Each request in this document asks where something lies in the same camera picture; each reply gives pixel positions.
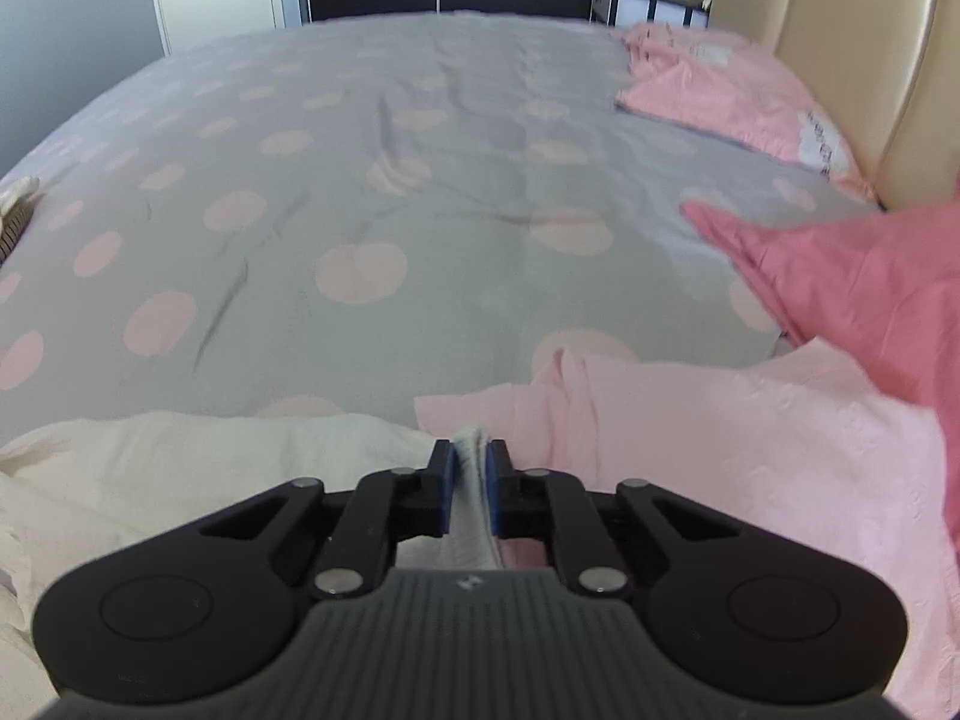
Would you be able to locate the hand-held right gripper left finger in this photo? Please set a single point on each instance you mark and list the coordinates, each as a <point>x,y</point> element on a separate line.
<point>448,487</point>

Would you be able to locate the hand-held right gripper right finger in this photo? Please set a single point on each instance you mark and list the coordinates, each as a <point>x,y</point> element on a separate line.
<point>495,487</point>

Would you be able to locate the white muslin cloth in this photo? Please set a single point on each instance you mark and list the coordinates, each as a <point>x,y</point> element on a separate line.
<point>187,465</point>

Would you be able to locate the light pink cloth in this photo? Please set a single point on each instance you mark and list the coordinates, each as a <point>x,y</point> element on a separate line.
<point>750,450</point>

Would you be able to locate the light pink printed pillow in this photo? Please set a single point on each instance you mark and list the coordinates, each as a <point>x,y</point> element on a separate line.
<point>712,97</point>

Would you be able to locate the white and grey nightstand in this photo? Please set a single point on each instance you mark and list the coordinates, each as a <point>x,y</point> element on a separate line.
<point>645,7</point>

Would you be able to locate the striped cloth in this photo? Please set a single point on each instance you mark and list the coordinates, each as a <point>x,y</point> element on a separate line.
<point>15,221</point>

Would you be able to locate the cream padded headboard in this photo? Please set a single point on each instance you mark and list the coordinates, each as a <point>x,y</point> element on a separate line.
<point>847,30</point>

